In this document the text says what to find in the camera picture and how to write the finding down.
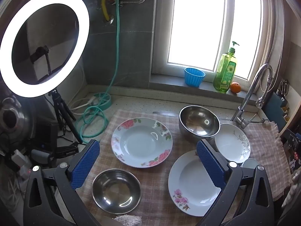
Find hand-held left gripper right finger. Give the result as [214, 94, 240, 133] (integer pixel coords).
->
[196, 139, 275, 226]

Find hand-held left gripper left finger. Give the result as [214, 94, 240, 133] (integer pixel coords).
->
[23, 139, 101, 226]

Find plate with one pink flower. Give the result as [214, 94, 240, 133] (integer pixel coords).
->
[168, 149, 236, 217]

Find plate with grey branch print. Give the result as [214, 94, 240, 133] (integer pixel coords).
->
[214, 123, 251, 164]

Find small steel bowl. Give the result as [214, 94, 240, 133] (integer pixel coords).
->
[92, 169, 142, 215]

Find small white bowl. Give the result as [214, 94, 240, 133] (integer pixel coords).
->
[240, 158, 259, 169]

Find large steel bowl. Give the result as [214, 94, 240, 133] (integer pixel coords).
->
[179, 105, 221, 144]

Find plate with pink roses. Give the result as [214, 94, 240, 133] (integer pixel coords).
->
[111, 117, 173, 169]

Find black device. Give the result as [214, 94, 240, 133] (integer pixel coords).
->
[55, 142, 80, 158]

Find checked pink cloth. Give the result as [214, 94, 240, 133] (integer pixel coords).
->
[78, 109, 292, 226]

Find black tripod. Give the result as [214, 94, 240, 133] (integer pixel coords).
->
[48, 89, 84, 144]

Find white charger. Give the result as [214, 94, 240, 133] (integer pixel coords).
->
[11, 149, 25, 167]

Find beige fluffy cloth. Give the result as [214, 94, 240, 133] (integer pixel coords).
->
[113, 214, 143, 226]

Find orange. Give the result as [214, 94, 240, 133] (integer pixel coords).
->
[230, 82, 242, 94]

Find dark blue knife holder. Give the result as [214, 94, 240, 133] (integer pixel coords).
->
[262, 92, 290, 130]

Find blue fluted cup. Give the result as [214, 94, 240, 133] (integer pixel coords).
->
[184, 67, 205, 88]

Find chrome faucet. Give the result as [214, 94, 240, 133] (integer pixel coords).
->
[230, 63, 274, 130]

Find green dish soap bottle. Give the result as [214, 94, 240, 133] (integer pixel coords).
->
[213, 41, 238, 93]

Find scissors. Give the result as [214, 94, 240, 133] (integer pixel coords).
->
[279, 80, 290, 97]

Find yellow pipe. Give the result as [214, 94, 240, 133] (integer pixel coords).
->
[102, 0, 115, 21]

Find white cable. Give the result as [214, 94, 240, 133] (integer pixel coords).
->
[71, 96, 99, 111]

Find teal hose reel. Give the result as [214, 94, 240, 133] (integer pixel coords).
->
[90, 92, 113, 111]

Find teal hose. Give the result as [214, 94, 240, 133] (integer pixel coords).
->
[75, 0, 121, 144]

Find white window frame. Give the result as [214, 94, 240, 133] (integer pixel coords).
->
[152, 0, 283, 80]

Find white ring light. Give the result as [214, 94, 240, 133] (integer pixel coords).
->
[0, 0, 90, 98]

